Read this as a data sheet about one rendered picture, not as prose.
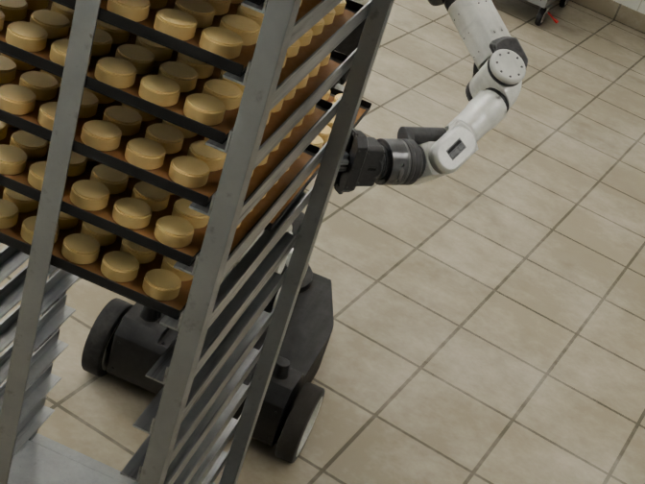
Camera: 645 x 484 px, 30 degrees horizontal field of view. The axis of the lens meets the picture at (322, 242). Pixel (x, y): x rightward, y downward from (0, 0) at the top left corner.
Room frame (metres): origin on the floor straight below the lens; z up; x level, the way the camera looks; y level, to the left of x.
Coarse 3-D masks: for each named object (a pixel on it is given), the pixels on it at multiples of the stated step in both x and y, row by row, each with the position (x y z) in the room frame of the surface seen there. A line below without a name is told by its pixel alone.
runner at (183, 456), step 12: (252, 348) 1.90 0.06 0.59; (252, 360) 1.82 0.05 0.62; (240, 372) 1.81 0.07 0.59; (228, 384) 1.77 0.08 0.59; (240, 384) 1.77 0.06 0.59; (228, 396) 1.70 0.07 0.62; (216, 408) 1.69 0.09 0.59; (204, 420) 1.65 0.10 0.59; (216, 420) 1.66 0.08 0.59; (204, 432) 1.60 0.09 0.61; (192, 444) 1.58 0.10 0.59; (180, 456) 1.54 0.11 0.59; (168, 468) 1.51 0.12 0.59; (180, 468) 1.50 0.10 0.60; (168, 480) 1.45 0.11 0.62
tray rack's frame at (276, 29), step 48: (96, 0) 1.30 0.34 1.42; (288, 0) 1.26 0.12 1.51; (240, 144) 1.26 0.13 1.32; (48, 192) 1.31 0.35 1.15; (240, 192) 1.26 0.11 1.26; (48, 240) 1.30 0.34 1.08; (192, 288) 1.27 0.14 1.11; (192, 336) 1.26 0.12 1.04; (0, 432) 1.31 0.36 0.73; (0, 480) 1.30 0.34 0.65; (48, 480) 1.84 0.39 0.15; (96, 480) 1.88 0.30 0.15; (144, 480) 1.26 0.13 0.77
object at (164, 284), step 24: (288, 168) 1.78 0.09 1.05; (0, 192) 1.44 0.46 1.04; (0, 216) 1.35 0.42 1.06; (24, 216) 1.40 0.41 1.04; (72, 216) 1.41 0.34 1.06; (24, 240) 1.35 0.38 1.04; (72, 240) 1.35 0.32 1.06; (96, 240) 1.37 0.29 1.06; (120, 240) 1.42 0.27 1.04; (96, 264) 1.35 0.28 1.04; (120, 264) 1.33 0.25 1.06; (144, 264) 1.38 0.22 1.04; (168, 264) 1.37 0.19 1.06; (144, 288) 1.32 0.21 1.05; (168, 288) 1.32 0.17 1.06
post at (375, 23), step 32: (384, 0) 1.87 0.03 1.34; (352, 64) 1.87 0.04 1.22; (352, 96) 1.87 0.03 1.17; (320, 192) 1.87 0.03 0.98; (320, 224) 1.88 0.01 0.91; (288, 288) 1.87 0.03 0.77; (288, 320) 1.88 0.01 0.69; (256, 384) 1.87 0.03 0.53; (256, 416) 1.87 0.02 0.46; (224, 480) 1.87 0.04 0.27
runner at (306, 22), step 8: (328, 0) 1.56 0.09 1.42; (336, 0) 1.61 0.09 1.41; (320, 8) 1.53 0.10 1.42; (328, 8) 1.58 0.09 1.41; (304, 16) 1.46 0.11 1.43; (312, 16) 1.50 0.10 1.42; (320, 16) 1.54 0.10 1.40; (296, 24) 1.42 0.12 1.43; (304, 24) 1.47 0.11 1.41; (312, 24) 1.51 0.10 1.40; (296, 32) 1.43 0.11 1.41; (304, 32) 1.48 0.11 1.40; (296, 40) 1.45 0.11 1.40; (248, 64) 1.27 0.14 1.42; (248, 72) 1.27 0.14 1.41; (232, 80) 1.27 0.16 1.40; (240, 80) 1.27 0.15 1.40
